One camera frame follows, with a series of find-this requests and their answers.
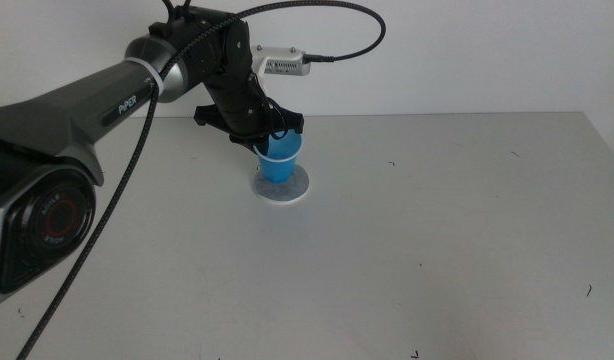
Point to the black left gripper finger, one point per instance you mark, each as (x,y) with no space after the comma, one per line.
(248,146)
(277,134)

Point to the blue paper cup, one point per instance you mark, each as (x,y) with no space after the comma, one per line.
(278,165)

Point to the round grey cup mat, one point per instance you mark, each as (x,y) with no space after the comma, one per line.
(282,191)

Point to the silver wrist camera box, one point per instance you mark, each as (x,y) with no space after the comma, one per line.
(285,61)

